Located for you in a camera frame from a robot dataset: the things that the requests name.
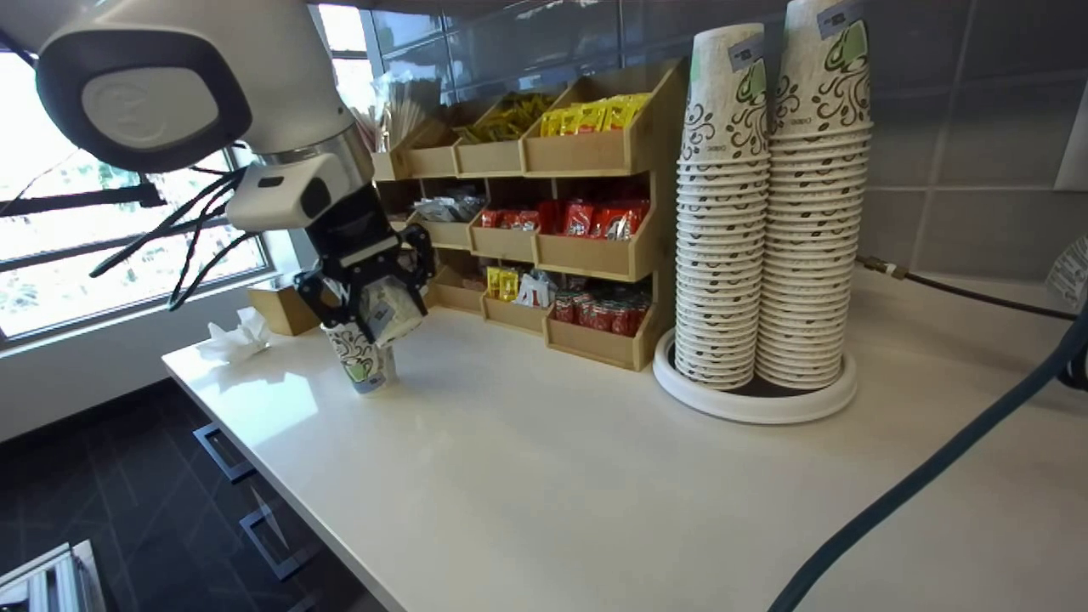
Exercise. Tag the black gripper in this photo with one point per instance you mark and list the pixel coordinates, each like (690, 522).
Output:
(357, 231)

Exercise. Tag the white patterned paper cup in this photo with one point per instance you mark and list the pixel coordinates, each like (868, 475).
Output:
(393, 310)
(363, 367)

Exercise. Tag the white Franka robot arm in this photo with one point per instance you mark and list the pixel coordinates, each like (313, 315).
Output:
(225, 68)

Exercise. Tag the shorter paper cup stack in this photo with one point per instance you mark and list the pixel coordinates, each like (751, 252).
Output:
(718, 225)

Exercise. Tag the tall paper cup stack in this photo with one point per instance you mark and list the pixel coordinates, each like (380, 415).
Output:
(816, 225)

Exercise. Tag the low wooden packet box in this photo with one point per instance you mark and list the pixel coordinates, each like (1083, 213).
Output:
(283, 310)

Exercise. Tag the white stick sachets pile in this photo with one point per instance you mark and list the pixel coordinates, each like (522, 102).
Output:
(448, 209)

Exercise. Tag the yellow and white tea bags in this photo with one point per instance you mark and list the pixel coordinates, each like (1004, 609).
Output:
(505, 282)

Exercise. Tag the crumpled white tissue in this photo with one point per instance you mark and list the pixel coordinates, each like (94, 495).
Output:
(240, 341)

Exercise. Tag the plastic wrapped straws and napkins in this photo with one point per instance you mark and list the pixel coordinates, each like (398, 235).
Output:
(408, 112)

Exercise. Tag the yellow sweetener packets pile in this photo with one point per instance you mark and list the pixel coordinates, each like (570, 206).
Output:
(516, 117)
(597, 112)

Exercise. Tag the dark red sachets pile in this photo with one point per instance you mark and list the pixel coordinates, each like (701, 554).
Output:
(599, 315)

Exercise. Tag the wooden condiment rack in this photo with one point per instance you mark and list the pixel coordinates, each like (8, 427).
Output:
(588, 154)

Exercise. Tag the white round tray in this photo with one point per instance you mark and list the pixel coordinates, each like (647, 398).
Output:
(751, 407)

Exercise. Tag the crinkled clear plastic bag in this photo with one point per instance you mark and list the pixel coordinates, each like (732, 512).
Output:
(1072, 272)

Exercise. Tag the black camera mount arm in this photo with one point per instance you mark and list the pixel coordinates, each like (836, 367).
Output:
(69, 206)

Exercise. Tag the white metal frame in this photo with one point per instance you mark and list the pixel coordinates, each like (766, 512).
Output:
(46, 583)

